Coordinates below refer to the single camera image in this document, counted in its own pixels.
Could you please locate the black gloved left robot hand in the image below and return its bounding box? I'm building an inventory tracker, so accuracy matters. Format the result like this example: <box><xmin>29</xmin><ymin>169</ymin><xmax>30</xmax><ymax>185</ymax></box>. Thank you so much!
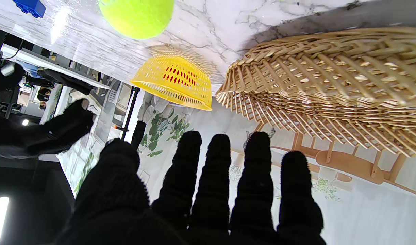
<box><xmin>53</xmin><ymin>131</ymin><xmax>327</xmax><ymax>245</ymax></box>

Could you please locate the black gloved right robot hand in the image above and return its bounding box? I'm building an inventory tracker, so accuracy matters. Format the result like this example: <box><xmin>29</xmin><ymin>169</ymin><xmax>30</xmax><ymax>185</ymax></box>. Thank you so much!
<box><xmin>0</xmin><ymin>63</ymin><xmax>94</xmax><ymax>159</ymax></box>

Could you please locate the blue toy block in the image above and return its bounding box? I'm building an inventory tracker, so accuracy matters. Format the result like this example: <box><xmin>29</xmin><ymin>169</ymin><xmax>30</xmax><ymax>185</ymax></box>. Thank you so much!
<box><xmin>12</xmin><ymin>0</ymin><xmax>46</xmax><ymax>18</ymax></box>

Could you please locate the red toy block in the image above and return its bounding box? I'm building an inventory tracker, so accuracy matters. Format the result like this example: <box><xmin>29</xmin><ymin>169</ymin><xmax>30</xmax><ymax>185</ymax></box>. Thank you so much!
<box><xmin>163</xmin><ymin>66</ymin><xmax>197</xmax><ymax>86</ymax></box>

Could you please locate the black tripod stand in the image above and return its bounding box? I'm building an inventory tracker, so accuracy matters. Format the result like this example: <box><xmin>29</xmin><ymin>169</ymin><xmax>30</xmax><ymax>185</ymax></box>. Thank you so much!
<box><xmin>114</xmin><ymin>87</ymin><xmax>141</xmax><ymax>141</ymax></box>

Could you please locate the yellow plastic mesh basket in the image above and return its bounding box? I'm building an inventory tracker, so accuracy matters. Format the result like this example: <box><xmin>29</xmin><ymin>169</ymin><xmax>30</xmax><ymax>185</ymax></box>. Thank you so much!
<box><xmin>130</xmin><ymin>56</ymin><xmax>213</xmax><ymax>111</ymax></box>

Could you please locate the plain yellow tennis ball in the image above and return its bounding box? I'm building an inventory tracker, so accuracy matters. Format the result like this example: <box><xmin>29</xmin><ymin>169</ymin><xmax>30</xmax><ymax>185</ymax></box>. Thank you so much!
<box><xmin>98</xmin><ymin>0</ymin><xmax>174</xmax><ymax>40</ymax></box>

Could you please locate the woven wicker oval basket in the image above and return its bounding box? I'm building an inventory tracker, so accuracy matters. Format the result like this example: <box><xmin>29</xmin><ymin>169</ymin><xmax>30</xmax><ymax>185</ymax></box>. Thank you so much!
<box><xmin>216</xmin><ymin>27</ymin><xmax>416</xmax><ymax>160</ymax></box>

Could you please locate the printed room scene backdrop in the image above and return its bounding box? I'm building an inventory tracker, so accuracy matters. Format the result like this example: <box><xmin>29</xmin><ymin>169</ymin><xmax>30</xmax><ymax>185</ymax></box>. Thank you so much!
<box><xmin>58</xmin><ymin>78</ymin><xmax>416</xmax><ymax>245</ymax></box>

